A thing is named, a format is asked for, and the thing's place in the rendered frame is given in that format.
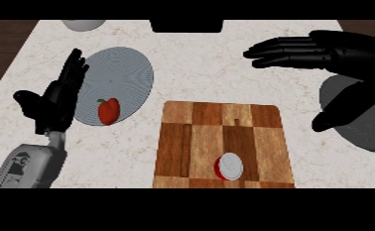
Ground dark grey pan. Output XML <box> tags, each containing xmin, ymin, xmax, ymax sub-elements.
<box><xmin>318</xmin><ymin>74</ymin><xmax>375</xmax><ymax>153</ymax></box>

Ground red can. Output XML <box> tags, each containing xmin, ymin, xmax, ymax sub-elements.
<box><xmin>213</xmin><ymin>152</ymin><xmax>245</xmax><ymax>181</ymax></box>

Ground red bell pepper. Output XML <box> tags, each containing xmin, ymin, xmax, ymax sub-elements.
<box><xmin>95</xmin><ymin>97</ymin><xmax>121</xmax><ymax>126</ymax></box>

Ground grey round plate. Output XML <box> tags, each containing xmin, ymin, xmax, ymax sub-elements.
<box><xmin>74</xmin><ymin>46</ymin><xmax>155</xmax><ymax>127</ymax></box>

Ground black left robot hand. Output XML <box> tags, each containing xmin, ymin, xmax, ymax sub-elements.
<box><xmin>12</xmin><ymin>48</ymin><xmax>92</xmax><ymax>136</ymax></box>

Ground white bowl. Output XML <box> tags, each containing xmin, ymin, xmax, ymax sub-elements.
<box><xmin>61</xmin><ymin>20</ymin><xmax>107</xmax><ymax>33</ymax></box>

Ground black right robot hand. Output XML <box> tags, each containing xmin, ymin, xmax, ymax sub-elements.
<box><xmin>242</xmin><ymin>30</ymin><xmax>375</xmax><ymax>133</ymax></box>

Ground wooden cutting board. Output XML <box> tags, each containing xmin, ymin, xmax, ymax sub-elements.
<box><xmin>151</xmin><ymin>100</ymin><xmax>297</xmax><ymax>189</ymax></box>

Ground black appliance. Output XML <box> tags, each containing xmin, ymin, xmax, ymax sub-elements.
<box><xmin>148</xmin><ymin>20</ymin><xmax>226</xmax><ymax>34</ymax></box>

